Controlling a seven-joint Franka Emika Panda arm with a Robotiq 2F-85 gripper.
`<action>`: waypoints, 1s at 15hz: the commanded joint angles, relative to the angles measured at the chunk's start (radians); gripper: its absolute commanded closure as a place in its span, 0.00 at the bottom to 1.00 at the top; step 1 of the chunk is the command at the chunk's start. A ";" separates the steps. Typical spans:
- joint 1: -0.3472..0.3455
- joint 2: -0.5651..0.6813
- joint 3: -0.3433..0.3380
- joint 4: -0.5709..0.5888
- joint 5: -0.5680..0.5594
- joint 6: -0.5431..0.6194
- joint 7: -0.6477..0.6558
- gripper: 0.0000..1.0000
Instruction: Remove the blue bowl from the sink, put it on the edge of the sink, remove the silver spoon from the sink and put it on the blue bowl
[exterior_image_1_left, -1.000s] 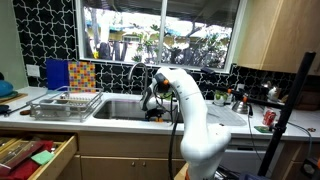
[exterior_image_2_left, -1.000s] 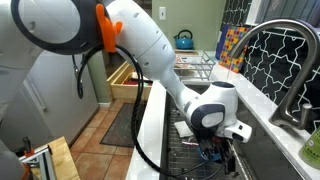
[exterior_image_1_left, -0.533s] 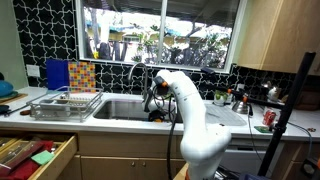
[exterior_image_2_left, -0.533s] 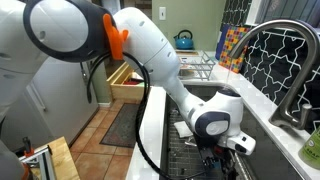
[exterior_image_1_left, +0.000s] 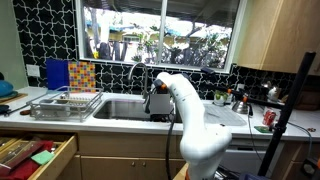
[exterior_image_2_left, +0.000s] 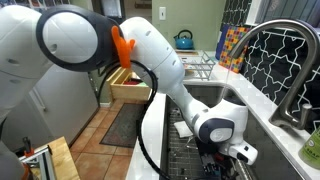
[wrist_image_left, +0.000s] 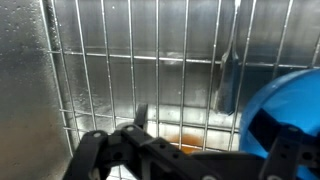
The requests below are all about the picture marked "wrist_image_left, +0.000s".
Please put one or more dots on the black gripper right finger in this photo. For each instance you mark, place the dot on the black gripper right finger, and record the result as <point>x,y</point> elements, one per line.
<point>285,150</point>

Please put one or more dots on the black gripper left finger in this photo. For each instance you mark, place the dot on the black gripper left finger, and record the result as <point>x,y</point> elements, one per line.
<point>88,150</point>

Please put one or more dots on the blue plastic bowl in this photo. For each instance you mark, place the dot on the blue plastic bowl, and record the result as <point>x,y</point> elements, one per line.
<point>293,100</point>

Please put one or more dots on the silver metal spoon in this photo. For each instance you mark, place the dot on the silver metal spoon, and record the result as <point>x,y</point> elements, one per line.
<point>228,90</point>

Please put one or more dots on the stainless steel sink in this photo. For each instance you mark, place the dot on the stainless steel sink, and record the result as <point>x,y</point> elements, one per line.
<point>20,83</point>

